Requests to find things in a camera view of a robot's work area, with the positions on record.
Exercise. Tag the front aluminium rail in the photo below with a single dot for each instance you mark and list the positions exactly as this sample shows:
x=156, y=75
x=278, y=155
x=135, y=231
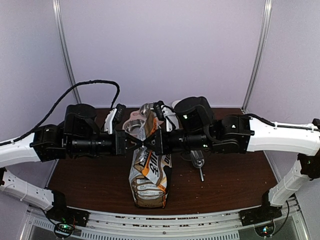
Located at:
x=223, y=225

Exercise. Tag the rear steel feeder bowl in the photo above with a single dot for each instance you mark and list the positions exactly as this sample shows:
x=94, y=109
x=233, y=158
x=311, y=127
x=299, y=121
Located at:
x=146, y=108

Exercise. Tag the metal food scoop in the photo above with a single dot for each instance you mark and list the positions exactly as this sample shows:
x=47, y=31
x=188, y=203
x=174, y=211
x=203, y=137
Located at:
x=198, y=161

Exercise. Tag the left aluminium frame post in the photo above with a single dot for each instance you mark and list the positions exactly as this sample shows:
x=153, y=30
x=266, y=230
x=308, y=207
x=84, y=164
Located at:
x=56, y=5

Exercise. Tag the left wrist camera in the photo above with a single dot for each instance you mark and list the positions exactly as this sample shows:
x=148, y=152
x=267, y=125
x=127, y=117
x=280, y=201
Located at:
x=113, y=118

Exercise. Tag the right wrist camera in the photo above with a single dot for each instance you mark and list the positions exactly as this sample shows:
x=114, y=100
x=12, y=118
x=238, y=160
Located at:
x=166, y=114

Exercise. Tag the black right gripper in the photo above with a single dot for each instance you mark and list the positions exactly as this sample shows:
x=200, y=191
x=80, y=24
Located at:
x=158, y=149

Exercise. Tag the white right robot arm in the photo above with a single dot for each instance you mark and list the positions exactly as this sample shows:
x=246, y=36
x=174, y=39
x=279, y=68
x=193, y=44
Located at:
x=239, y=134

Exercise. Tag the steel feeder bowl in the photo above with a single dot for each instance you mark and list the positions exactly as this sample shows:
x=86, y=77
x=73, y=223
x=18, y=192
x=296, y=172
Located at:
x=133, y=126
x=146, y=108

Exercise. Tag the right aluminium frame post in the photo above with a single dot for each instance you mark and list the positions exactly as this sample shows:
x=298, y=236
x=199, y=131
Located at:
x=263, y=36

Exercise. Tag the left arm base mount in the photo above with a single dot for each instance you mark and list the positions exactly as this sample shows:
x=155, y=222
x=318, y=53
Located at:
x=65, y=220

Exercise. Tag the front steel feeder bowl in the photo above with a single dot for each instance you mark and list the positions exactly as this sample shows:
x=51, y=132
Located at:
x=133, y=126

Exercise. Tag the pink double pet feeder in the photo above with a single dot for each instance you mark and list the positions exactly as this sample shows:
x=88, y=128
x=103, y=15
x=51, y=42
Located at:
x=135, y=115

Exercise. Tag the white floral ceramic bowl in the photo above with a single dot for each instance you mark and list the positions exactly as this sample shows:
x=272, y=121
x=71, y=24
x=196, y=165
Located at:
x=174, y=103

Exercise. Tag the aluminium frame post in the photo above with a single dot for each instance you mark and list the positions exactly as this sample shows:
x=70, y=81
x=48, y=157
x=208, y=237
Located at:
x=263, y=36
x=56, y=5

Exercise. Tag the pet food bag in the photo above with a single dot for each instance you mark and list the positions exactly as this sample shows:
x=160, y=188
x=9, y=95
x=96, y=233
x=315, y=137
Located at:
x=150, y=178

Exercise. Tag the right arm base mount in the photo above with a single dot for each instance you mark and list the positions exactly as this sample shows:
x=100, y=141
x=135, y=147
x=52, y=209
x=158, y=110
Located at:
x=262, y=218

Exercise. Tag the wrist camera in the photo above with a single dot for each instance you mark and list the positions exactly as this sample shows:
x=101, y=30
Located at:
x=166, y=114
x=113, y=118

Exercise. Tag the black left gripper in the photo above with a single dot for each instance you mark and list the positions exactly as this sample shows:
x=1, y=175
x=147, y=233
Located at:
x=120, y=135

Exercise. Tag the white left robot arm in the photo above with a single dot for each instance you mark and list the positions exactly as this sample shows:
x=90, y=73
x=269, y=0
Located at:
x=77, y=136

